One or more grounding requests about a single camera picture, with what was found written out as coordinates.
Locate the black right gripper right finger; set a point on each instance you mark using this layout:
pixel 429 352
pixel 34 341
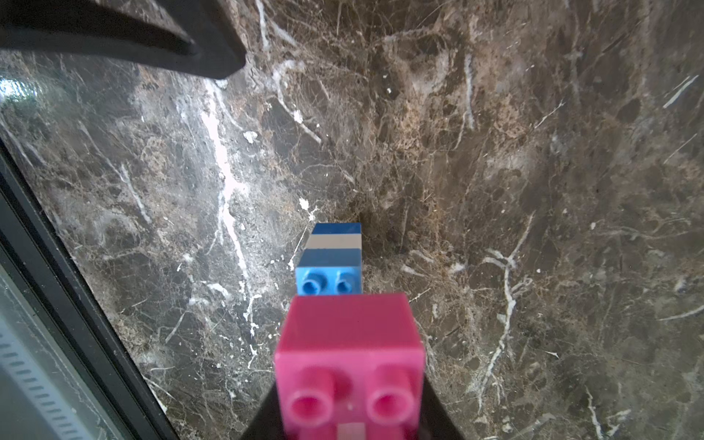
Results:
pixel 435 423

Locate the light blue long lego brick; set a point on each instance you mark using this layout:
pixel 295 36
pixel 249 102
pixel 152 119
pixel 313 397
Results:
pixel 329 272

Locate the pink square lego brick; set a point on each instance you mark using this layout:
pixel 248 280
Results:
pixel 350 367

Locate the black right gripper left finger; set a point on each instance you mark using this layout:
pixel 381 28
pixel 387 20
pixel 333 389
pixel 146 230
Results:
pixel 267 423

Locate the dark blue long lego brick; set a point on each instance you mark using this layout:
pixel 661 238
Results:
pixel 337 229

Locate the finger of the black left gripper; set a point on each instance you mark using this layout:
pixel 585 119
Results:
pixel 212 48

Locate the white long lego brick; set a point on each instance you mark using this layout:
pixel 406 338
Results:
pixel 334 241

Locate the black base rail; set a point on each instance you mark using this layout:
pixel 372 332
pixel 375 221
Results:
pixel 56 289

